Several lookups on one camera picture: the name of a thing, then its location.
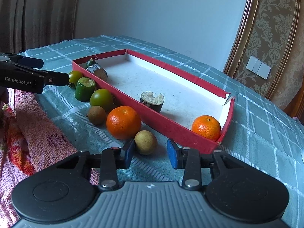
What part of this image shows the dark green small cucumber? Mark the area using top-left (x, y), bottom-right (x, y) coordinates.
top-left (85, 58), bottom-right (96, 69)

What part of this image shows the dark cut sugarcane piece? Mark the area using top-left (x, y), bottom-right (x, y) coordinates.
top-left (86, 63), bottom-right (108, 81)

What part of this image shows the dark sugarcane stub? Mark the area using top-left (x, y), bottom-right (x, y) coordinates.
top-left (140, 92), bottom-right (164, 113)

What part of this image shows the small green fruit far left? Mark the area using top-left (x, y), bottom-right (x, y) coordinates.
top-left (67, 70), bottom-right (83, 88)

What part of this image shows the orange mandarin in box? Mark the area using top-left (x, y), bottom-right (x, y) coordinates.
top-left (191, 115), bottom-right (221, 141)

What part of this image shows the large orange mandarin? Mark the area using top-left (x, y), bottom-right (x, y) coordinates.
top-left (106, 106), bottom-right (142, 140)

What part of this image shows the tan longan fruit large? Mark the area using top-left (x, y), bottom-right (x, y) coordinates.
top-left (135, 130), bottom-right (158, 155)

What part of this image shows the green cut cucumber piece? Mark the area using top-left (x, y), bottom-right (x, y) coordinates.
top-left (75, 77), bottom-right (96, 102)

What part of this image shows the red shallow cardboard box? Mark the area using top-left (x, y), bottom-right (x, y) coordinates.
top-left (72, 49), bottom-right (235, 153)

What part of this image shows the small brown longan fruit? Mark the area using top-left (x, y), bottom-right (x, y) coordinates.
top-left (87, 106), bottom-right (106, 125)

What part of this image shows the green round fruit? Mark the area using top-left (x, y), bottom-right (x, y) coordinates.
top-left (90, 89), bottom-right (113, 111)

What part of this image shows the brown curtain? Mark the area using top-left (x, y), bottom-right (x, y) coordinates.
top-left (1, 0), bottom-right (78, 53)

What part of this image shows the pink floral towel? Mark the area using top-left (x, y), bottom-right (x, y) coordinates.
top-left (0, 87), bottom-right (101, 228)

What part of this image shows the green plaid bedsheet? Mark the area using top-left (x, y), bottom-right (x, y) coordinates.
top-left (22, 35), bottom-right (303, 227)

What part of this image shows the white wall light switch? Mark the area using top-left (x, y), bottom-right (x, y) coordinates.
top-left (246, 56), bottom-right (271, 80)

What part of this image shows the gold ornate wall panel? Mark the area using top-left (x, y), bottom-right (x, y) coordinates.
top-left (224, 0), bottom-right (303, 120)

